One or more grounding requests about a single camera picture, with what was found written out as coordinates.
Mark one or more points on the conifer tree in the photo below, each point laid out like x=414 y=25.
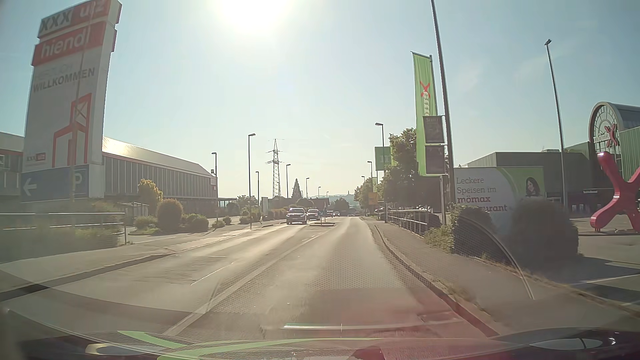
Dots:
x=296 y=190

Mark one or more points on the dark car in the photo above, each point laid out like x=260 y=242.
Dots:
x=313 y=214
x=296 y=215

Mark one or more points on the queue of cars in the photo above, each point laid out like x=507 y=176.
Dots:
x=334 y=213

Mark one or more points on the kerbed traffic island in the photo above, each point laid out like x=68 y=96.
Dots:
x=321 y=224

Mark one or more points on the electricity pylon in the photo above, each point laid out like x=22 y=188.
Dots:
x=275 y=170

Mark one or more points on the group of trees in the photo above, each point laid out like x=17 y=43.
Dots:
x=400 y=175

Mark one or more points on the grey asphalt road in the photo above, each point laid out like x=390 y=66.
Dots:
x=330 y=270

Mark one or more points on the metal railing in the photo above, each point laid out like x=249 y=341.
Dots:
x=407 y=220
x=65 y=220

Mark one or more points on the green flag on pole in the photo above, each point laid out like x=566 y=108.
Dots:
x=424 y=110

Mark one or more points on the road markings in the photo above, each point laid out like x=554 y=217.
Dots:
x=235 y=287

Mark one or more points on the row of bushes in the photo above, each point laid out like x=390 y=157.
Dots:
x=170 y=215

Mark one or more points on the grey pavement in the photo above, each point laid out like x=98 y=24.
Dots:
x=75 y=262
x=450 y=265

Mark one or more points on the round dark bush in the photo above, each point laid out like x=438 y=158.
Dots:
x=470 y=232
x=542 y=232

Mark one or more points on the long grey hall building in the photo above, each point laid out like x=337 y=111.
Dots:
x=160 y=175

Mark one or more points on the car's own bonnet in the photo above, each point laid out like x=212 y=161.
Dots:
x=320 y=347

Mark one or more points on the white green billboard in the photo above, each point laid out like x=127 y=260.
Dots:
x=487 y=192

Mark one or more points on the grey green store building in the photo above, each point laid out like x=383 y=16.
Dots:
x=575 y=170

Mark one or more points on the tall white red sign tower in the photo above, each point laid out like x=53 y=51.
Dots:
x=67 y=110

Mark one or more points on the green hedge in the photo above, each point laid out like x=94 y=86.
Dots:
x=55 y=235

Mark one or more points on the grey car park ground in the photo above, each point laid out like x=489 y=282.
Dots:
x=607 y=260

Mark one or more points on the large red cross sculpture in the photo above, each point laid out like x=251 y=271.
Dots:
x=620 y=192

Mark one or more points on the green sign on post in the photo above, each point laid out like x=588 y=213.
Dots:
x=382 y=158

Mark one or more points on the tall lamp post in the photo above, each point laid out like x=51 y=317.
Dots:
x=556 y=125

